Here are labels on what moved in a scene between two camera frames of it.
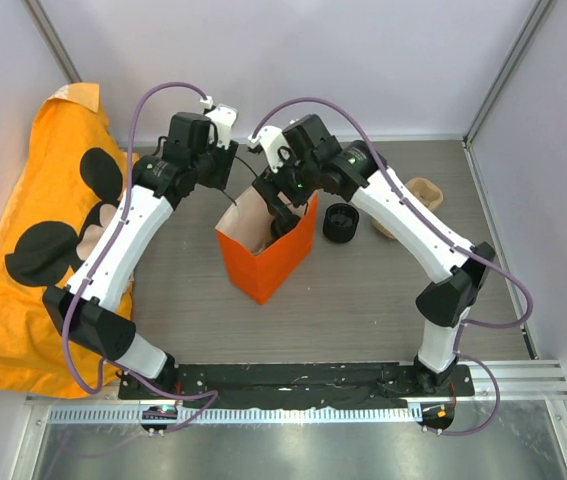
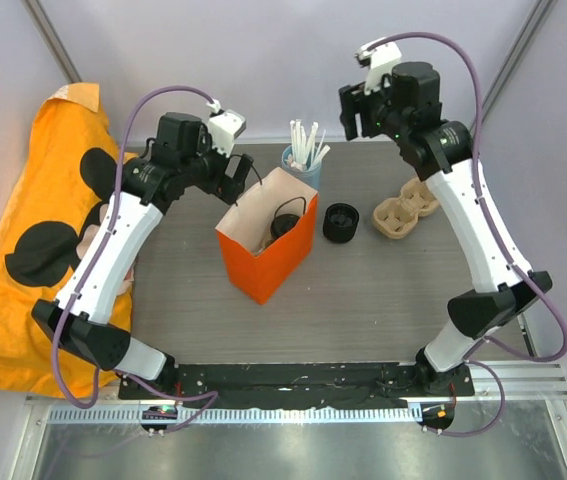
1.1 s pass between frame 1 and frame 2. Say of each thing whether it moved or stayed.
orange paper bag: stayed
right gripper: moved
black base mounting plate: stayed
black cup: stayed
